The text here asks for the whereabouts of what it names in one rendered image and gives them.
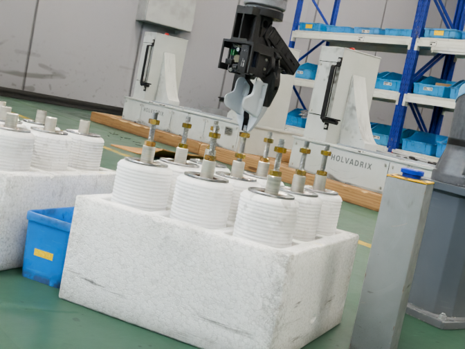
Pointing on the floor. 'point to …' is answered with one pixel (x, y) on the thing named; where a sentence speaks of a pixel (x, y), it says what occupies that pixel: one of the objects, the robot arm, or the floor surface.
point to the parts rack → (351, 41)
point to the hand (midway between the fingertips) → (248, 124)
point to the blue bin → (47, 244)
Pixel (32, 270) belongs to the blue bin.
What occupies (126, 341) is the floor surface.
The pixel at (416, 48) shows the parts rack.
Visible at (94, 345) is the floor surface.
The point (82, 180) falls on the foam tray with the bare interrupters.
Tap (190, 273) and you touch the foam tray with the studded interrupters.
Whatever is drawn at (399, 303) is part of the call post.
